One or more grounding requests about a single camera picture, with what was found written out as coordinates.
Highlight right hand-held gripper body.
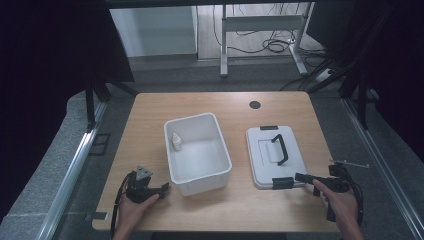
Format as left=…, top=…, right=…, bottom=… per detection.
left=313, top=163, right=352, bottom=224

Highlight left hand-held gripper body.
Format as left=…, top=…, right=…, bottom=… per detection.
left=124, top=165, right=164, bottom=205

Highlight grey lid with black handle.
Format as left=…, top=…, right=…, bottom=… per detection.
left=245, top=124, right=309, bottom=191

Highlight person's left hand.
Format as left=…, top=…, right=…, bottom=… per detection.
left=117, top=193, right=161, bottom=232

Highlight person's right hand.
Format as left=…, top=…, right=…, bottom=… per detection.
left=312, top=178, right=360, bottom=232

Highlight thin metal rod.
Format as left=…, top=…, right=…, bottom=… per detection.
left=329, top=159, right=371, bottom=169

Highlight white plastic bin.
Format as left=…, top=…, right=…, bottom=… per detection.
left=163, top=112, right=234, bottom=197

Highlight small white bottle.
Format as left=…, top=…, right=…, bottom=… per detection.
left=170, top=132, right=184, bottom=152

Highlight black metal stand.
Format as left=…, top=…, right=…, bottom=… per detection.
left=339, top=64, right=380, bottom=132

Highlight black tripod stand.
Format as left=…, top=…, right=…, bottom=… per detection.
left=84, top=75, right=140, bottom=133

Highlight white power strip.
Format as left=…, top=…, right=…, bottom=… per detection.
left=314, top=67, right=335, bottom=83

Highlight dark curtain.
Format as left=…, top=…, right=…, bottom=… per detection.
left=305, top=0, right=424, bottom=164
left=0, top=0, right=135, bottom=221

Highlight white cabinet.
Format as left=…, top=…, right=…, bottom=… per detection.
left=109, top=5, right=199, bottom=58

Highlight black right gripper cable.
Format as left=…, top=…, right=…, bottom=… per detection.
left=343, top=165, right=365, bottom=228

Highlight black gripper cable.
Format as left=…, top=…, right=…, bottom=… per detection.
left=109, top=172, right=134, bottom=240
left=343, top=165, right=365, bottom=228

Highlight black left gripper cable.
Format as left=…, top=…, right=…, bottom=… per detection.
left=109, top=172, right=134, bottom=240

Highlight metal floor rail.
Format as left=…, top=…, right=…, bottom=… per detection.
left=35, top=100, right=109, bottom=240
left=342, top=97, right=424, bottom=240

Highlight black floor bracket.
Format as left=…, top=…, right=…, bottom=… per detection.
left=88, top=132, right=112, bottom=157

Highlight black floor cables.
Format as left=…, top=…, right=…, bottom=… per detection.
left=212, top=3, right=329, bottom=68

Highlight white metal desk frame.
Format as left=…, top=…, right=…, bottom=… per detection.
left=219, top=2, right=315, bottom=79

